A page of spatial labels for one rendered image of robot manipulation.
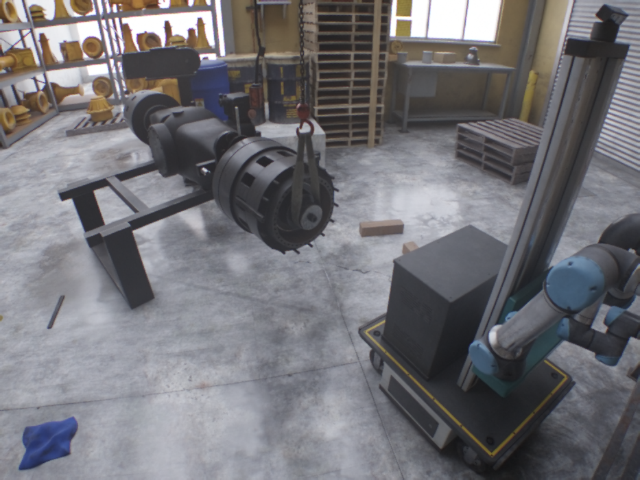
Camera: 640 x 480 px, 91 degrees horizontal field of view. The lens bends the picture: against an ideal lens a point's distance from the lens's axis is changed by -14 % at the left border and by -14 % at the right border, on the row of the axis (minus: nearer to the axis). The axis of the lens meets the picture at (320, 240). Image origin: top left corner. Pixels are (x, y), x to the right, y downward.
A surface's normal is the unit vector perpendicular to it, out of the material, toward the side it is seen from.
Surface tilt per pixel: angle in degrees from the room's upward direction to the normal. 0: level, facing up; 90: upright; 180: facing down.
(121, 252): 90
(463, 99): 90
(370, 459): 0
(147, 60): 90
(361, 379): 0
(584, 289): 83
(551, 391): 0
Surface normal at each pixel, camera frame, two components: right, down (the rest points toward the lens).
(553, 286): -0.84, 0.18
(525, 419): 0.00, -0.83
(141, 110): 0.62, 0.44
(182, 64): 0.22, 0.54
